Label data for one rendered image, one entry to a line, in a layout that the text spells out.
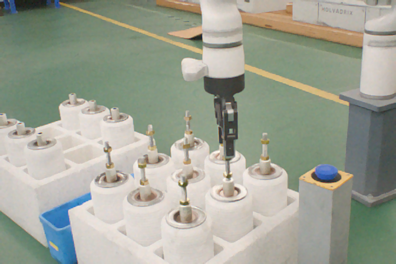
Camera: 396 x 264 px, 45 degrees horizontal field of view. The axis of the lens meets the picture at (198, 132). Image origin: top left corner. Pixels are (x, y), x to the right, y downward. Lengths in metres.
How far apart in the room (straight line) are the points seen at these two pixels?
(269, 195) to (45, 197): 0.57
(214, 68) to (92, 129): 0.73
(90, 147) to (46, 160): 0.21
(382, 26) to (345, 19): 2.22
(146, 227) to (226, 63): 0.36
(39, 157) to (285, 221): 0.64
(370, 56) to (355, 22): 2.13
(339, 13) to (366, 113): 2.25
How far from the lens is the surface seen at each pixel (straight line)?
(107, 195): 1.02
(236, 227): 0.95
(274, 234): 1.00
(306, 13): 3.81
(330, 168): 0.89
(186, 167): 1.01
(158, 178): 1.08
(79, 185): 1.31
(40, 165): 1.28
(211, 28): 0.82
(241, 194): 0.95
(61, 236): 1.18
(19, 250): 1.36
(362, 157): 1.40
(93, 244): 1.07
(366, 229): 1.33
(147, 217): 0.94
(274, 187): 1.01
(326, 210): 0.88
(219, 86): 0.83
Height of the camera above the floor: 0.73
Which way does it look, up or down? 22 degrees down
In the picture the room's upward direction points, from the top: 4 degrees counter-clockwise
